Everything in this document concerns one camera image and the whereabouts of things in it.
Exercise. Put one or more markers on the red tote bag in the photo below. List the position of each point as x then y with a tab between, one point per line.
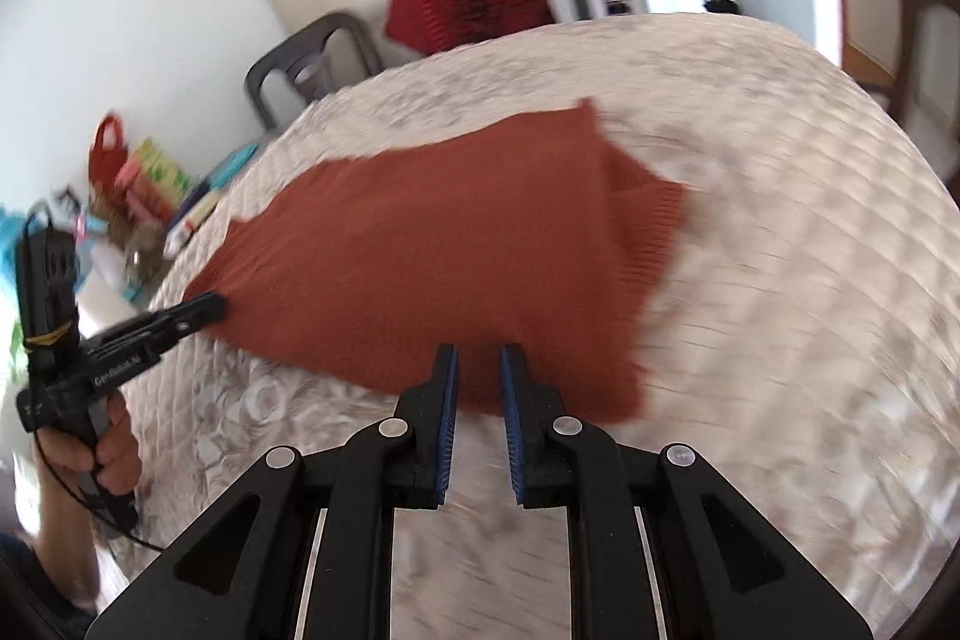
105	156

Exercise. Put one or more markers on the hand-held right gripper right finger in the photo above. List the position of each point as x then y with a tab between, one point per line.
514	407

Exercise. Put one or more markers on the pink drink bottle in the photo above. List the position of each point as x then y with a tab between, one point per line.
139	190

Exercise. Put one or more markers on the brown wooden chair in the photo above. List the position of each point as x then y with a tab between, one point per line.
919	48

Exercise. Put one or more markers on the clear glass jar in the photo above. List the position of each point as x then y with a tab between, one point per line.
146	254

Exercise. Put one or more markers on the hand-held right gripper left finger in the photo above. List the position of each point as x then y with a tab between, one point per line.
448	400

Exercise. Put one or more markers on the dark grey plastic chair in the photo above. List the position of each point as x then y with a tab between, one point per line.
262	85

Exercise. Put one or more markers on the wicker basket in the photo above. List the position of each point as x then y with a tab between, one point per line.
112	224

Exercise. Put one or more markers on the rust orange knit sweater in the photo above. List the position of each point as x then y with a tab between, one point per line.
420	235

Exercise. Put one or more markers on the person's left hand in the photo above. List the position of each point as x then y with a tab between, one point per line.
120	452

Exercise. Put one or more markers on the person's left forearm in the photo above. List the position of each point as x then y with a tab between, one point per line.
67	535

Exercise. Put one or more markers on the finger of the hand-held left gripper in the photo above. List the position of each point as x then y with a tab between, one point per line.
196	323
165	314

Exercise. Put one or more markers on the green floral paper bag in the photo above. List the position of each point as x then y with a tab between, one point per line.
165	179

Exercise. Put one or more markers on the white box with red band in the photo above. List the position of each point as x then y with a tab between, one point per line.
191	224

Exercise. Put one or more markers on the white paper box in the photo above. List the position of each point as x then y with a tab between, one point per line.
112	299

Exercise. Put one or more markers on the teal mat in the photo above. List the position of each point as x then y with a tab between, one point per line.
232	164

